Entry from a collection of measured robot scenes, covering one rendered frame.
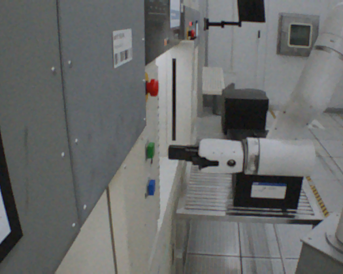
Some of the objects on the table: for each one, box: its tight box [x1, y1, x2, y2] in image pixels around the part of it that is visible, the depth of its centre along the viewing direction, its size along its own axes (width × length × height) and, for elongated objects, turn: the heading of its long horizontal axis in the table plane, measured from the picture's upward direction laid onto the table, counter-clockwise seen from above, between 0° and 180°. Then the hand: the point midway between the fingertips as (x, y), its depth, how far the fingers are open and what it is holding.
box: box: [221, 89, 270, 135], centre depth 220 cm, size 29×29×25 cm
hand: (176, 152), depth 76 cm, fingers closed
